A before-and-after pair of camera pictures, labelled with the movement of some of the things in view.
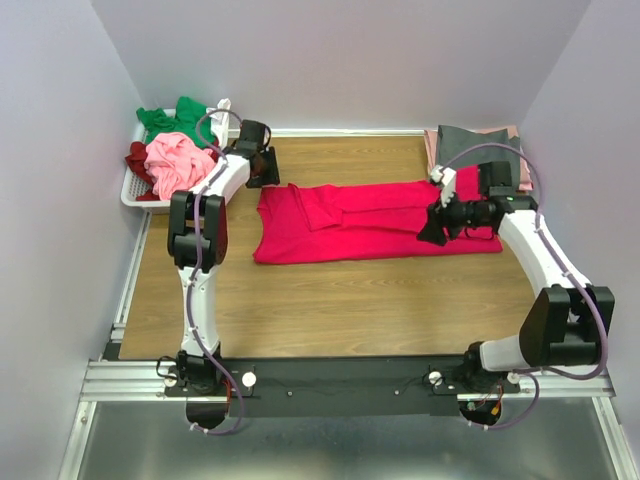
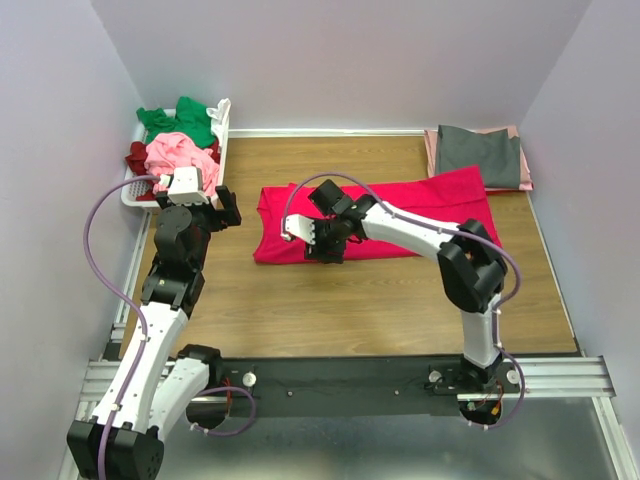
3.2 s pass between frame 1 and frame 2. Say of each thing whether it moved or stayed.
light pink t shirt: stayed
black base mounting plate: stayed
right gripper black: moved
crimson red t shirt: stayed
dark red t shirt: stayed
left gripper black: moved
